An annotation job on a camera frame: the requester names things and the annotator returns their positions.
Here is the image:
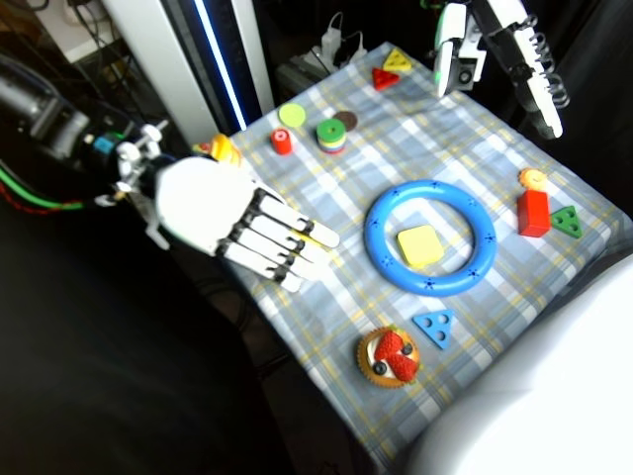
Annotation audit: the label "white power adapter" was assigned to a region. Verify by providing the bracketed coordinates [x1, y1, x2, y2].
[340, 29, 370, 66]
[319, 12, 347, 61]

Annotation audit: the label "blue plaid table cloth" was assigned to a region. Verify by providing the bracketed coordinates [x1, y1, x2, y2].
[225, 42, 633, 474]

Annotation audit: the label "orange flower-shaped disc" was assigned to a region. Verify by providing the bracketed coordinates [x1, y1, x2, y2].
[518, 167, 550, 193]

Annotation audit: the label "red triangle block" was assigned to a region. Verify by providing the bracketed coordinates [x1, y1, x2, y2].
[371, 66, 401, 92]

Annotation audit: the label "red cylinder block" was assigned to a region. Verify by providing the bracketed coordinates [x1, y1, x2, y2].
[269, 127, 294, 156]

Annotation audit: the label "yellow-green round disc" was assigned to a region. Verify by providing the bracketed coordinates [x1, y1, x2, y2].
[277, 102, 308, 130]

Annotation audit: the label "colour discs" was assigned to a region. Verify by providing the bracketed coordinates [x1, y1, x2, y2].
[316, 118, 347, 156]

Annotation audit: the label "green triangle block with holes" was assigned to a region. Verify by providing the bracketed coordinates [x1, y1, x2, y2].
[549, 205, 584, 240]

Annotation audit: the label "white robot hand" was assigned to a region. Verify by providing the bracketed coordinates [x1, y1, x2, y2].
[432, 0, 571, 141]
[144, 155, 341, 294]

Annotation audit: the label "red rectangular block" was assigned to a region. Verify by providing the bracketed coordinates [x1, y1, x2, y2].
[516, 189, 552, 238]

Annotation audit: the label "white column with blue light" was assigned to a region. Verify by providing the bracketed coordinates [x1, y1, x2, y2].
[101, 0, 276, 138]

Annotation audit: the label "toy strawberry cupcake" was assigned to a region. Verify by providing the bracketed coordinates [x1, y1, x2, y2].
[356, 325, 421, 390]

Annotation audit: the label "white box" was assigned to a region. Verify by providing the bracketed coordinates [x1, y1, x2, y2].
[34, 0, 120, 64]

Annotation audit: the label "blue plastic ring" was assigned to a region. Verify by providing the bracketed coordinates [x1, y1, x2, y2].
[363, 178, 498, 298]

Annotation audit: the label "grey power strip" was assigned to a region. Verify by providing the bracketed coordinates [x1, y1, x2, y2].
[275, 53, 337, 96]

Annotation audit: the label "blue triangle block with holes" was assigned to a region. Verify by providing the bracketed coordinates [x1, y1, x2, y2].
[411, 309, 455, 351]

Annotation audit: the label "yellow and orange toy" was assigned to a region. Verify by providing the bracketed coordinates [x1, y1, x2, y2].
[191, 133, 243, 167]

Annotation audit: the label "yellow triangle block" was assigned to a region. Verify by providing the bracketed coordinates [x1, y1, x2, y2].
[383, 47, 414, 73]

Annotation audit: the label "brown round disc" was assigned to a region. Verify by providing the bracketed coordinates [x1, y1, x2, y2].
[331, 110, 359, 134]

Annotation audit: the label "large white rounded shell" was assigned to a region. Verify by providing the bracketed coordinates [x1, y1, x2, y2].
[405, 256, 633, 475]

